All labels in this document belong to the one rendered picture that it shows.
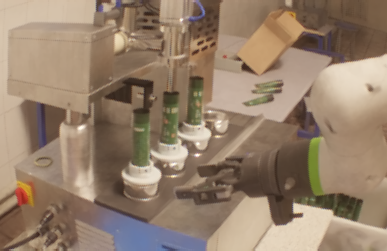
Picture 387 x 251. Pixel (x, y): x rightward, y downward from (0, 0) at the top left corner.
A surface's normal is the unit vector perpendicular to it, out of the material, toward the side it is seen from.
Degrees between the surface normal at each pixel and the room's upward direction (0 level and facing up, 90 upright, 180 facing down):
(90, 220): 90
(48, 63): 90
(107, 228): 90
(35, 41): 90
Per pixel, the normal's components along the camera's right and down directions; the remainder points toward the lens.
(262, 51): -0.40, 0.33
